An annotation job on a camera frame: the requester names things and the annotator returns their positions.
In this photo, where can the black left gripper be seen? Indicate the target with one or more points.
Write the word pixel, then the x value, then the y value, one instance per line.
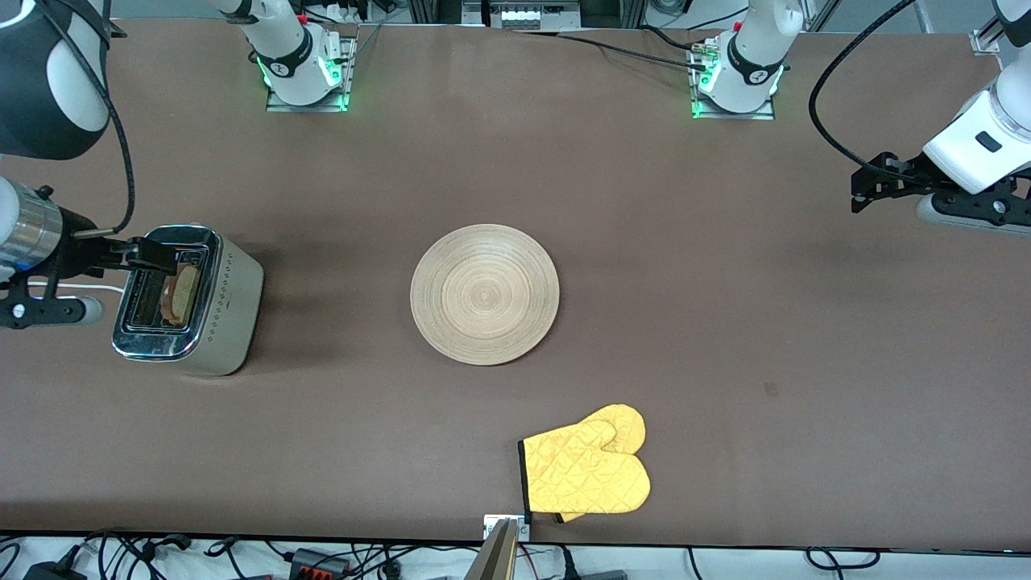
pixel 908 175

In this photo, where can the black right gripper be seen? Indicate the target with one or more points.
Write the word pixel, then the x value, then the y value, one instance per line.
pixel 78 250

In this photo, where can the brown bread slice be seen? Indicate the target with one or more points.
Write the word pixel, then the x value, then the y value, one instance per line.
pixel 185 294

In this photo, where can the round wooden plate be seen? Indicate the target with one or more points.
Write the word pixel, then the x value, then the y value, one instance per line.
pixel 483 322

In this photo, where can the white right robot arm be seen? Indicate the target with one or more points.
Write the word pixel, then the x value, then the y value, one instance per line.
pixel 72 89

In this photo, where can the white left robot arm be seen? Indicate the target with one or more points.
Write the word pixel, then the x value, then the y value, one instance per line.
pixel 745 72

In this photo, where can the beige chrome two-slot toaster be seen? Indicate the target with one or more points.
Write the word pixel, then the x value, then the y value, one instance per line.
pixel 233 306

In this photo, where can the black power adapter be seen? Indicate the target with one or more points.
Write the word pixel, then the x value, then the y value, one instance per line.
pixel 52 573

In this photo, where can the black orange connector block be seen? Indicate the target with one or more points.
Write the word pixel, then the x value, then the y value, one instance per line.
pixel 318 564

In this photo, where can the yellow quilted oven mitt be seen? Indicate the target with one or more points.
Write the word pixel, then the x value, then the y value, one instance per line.
pixel 624 423
pixel 580 475

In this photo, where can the white power strip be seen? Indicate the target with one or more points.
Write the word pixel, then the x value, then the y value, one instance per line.
pixel 523 14

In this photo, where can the black plug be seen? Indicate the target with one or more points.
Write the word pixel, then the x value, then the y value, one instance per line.
pixel 568 568

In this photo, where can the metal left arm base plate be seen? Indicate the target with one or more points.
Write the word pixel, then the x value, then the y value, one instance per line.
pixel 761 115

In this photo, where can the metal table corner bracket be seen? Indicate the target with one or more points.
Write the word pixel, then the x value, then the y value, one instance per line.
pixel 984 42

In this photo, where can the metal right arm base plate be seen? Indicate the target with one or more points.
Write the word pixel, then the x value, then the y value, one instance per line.
pixel 306 108

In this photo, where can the small metal clamp bracket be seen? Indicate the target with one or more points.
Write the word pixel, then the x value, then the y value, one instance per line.
pixel 491 524

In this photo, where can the beige camera mount bar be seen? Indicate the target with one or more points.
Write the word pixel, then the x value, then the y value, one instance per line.
pixel 493 560

